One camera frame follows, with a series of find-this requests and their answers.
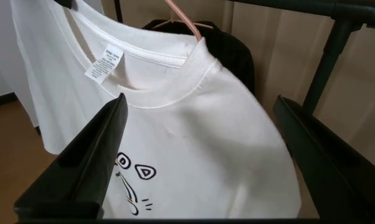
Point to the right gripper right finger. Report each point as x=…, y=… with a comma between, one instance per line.
x=330, y=180

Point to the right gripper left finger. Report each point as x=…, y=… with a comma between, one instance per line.
x=59, y=186

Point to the white printed T-shirt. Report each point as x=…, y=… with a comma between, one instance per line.
x=190, y=124

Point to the black trousers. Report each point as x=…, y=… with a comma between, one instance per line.
x=231, y=53

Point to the pink clothes hanger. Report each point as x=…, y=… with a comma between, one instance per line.
x=184, y=20
x=162, y=24

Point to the black clothes rack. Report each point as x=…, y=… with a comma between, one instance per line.
x=330, y=62

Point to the beige curtain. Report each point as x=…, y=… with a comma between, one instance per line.
x=284, y=62

